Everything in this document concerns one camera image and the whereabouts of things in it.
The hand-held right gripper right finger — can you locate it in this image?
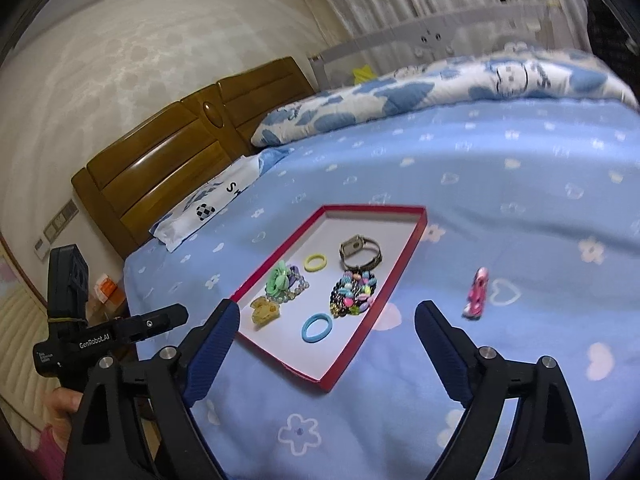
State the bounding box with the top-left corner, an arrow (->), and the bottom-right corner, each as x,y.
416,300 -> 591,480

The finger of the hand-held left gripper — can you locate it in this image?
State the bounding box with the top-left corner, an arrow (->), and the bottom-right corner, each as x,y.
117,303 -> 190,343

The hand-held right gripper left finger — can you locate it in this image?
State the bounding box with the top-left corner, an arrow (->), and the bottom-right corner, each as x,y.
62,299 -> 241,480

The pink hair clip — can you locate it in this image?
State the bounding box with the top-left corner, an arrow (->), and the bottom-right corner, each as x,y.
462,267 -> 491,319

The green hair clip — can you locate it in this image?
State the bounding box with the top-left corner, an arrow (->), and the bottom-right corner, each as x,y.
265,261 -> 291,297

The clear purple beaded bracelet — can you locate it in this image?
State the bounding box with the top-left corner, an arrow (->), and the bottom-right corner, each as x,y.
272,266 -> 311,304

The red-edged white box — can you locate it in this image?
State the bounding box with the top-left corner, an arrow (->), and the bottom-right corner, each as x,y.
231,204 -> 429,394

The person's left forearm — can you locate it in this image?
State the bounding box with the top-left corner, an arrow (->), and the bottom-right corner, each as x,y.
27,422 -> 76,480

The person's left hand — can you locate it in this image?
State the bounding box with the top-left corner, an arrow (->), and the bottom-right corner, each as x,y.
50,385 -> 85,428

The orange and white box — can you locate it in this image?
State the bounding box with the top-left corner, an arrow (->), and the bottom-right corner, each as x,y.
92,272 -> 126,306

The white quilted mat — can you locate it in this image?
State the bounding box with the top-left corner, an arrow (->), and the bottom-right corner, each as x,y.
0,240 -> 68,428

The white printed pillow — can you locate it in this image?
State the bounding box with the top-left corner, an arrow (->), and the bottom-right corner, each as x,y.
150,152 -> 287,254

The blue floral bed sheet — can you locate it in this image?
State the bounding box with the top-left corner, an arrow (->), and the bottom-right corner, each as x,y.
122,97 -> 640,480

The wooden headboard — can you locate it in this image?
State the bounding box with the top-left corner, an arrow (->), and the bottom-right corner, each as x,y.
71,56 -> 317,261

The blue and white quilt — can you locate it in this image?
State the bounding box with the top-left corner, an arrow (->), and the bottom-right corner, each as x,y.
250,45 -> 640,149

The blue hair tie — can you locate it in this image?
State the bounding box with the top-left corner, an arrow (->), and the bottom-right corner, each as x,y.
301,312 -> 334,345

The wall switch panel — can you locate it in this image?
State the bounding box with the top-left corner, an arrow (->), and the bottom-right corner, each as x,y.
32,199 -> 80,256

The gold wristwatch with olive strap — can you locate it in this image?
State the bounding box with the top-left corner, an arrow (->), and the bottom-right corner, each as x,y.
339,234 -> 384,272

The grey bed rail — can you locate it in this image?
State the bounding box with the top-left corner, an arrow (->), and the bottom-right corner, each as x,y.
307,2 -> 591,96

